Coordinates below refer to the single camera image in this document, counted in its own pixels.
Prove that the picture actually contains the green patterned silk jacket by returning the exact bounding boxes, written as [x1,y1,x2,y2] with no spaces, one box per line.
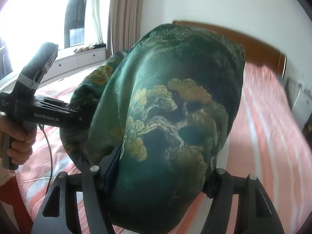
[60,24,245,233]

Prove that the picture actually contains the person's left hand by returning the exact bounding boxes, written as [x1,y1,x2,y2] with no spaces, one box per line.
[0,113,37,165]

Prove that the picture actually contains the white window bench drawers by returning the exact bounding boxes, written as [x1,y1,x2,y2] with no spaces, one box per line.
[41,48,106,83]

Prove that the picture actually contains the pink striped bed cover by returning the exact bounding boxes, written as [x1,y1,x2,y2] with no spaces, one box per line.
[1,63,311,233]

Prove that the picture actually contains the bright window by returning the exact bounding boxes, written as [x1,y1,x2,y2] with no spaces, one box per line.
[1,0,110,78]

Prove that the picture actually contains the white bedside cabinet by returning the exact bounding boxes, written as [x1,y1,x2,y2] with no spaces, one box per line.
[284,77,311,130]

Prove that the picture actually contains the beige curtain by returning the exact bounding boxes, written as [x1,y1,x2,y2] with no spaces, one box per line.
[106,0,143,56]

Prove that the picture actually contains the brown wooden headboard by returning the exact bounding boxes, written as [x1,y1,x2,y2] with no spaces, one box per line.
[172,20,287,79]

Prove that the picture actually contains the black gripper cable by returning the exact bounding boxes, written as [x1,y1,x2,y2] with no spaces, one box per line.
[36,123,55,196]

